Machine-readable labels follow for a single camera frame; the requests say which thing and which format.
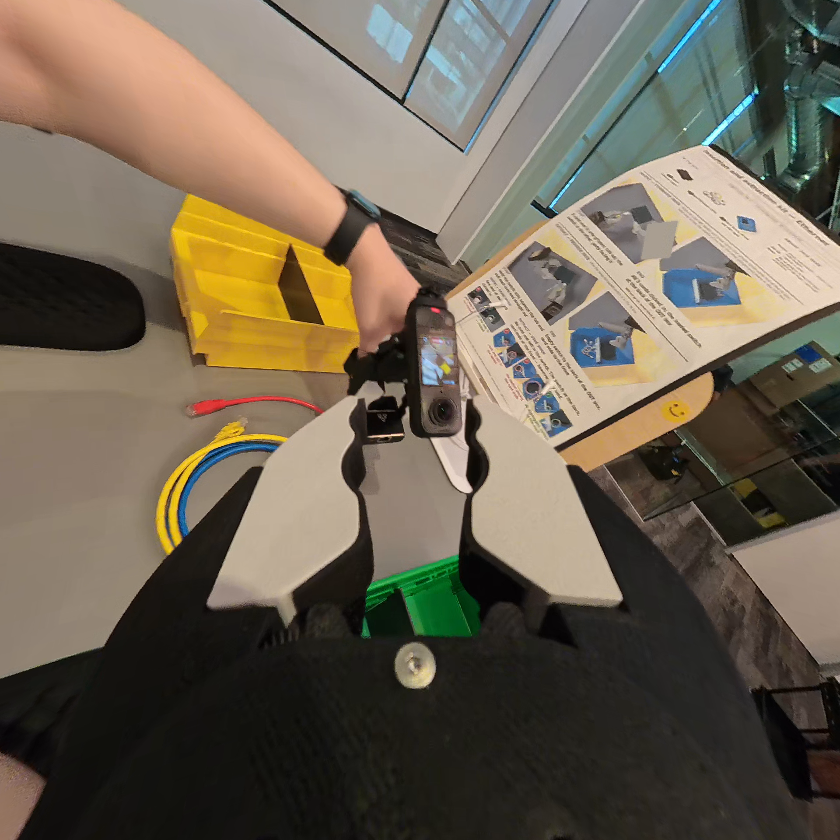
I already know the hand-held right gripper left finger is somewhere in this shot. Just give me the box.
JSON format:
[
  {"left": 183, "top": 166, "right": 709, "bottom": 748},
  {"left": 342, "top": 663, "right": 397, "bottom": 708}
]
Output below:
[{"left": 205, "top": 394, "right": 375, "bottom": 626}]

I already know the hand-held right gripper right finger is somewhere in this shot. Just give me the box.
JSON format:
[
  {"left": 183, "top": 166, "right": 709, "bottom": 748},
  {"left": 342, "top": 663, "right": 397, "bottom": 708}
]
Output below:
[{"left": 459, "top": 392, "right": 626, "bottom": 632}]

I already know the black ethernet splitter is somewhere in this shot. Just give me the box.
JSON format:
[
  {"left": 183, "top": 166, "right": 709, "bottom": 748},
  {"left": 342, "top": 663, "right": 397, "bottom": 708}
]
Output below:
[{"left": 364, "top": 395, "right": 406, "bottom": 445}]

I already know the yellow ethernet cable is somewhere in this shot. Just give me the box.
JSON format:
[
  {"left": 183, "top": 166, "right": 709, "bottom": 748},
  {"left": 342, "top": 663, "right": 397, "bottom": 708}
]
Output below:
[{"left": 154, "top": 419, "right": 290, "bottom": 557}]

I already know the green plastic bin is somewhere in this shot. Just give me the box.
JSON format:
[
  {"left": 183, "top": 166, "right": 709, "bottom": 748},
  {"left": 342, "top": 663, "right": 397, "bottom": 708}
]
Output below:
[{"left": 360, "top": 553, "right": 484, "bottom": 639}]

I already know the yellow plastic bin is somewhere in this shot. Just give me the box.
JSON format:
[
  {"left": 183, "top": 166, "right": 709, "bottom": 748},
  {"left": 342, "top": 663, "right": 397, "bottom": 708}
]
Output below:
[{"left": 168, "top": 192, "right": 363, "bottom": 375}]

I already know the person's left forearm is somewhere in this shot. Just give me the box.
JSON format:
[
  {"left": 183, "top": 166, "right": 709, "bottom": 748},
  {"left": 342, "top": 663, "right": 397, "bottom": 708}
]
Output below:
[{"left": 0, "top": 0, "right": 349, "bottom": 253}]

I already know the person's left hand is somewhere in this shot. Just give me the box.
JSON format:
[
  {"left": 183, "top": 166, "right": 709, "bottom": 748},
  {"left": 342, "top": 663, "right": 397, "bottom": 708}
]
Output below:
[{"left": 346, "top": 225, "right": 424, "bottom": 358}]

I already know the white stand base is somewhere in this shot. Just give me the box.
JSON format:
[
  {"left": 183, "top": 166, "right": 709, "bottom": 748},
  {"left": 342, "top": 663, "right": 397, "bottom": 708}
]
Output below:
[{"left": 430, "top": 434, "right": 475, "bottom": 494}]

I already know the instruction sheet on wooden board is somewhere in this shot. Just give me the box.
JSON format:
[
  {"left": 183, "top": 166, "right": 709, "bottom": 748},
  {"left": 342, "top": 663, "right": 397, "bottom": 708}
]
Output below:
[{"left": 446, "top": 143, "right": 840, "bottom": 472}]

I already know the black mesh pad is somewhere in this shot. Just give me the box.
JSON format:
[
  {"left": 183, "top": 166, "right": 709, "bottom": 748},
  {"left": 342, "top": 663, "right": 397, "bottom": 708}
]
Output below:
[{"left": 0, "top": 243, "right": 147, "bottom": 352}]

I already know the blue ethernet cable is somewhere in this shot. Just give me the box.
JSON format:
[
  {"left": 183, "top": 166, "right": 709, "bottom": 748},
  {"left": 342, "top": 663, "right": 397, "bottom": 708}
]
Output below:
[{"left": 171, "top": 441, "right": 284, "bottom": 540}]

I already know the red ethernet cable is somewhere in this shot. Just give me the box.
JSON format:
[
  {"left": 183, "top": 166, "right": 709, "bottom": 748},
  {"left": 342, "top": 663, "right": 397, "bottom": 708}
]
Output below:
[{"left": 184, "top": 394, "right": 327, "bottom": 422}]

